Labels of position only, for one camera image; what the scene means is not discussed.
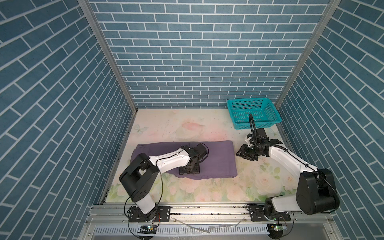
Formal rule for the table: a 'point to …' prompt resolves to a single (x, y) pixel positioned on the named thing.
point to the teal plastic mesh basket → (264, 110)
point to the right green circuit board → (278, 227)
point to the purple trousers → (220, 161)
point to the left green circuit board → (148, 229)
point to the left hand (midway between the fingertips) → (193, 172)
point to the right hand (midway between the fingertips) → (238, 152)
